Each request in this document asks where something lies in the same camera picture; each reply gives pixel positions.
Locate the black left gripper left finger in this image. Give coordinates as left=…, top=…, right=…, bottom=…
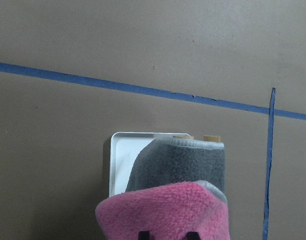
left=138, top=231, right=150, bottom=240

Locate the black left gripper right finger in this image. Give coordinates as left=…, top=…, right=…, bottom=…
left=186, top=231, right=200, bottom=240

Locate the pink grey cloth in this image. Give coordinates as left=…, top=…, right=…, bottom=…
left=95, top=137, right=230, bottom=240

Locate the white rack tray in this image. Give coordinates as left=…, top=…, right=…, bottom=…
left=108, top=131, right=190, bottom=197

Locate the wooden rack rod inner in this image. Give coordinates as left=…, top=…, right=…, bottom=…
left=173, top=135, right=194, bottom=140

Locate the wooden rack rod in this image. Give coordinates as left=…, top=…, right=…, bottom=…
left=173, top=135, right=194, bottom=140
left=203, top=135, right=221, bottom=143

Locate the wooden rack rod outer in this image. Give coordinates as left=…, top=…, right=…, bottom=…
left=203, top=135, right=221, bottom=143

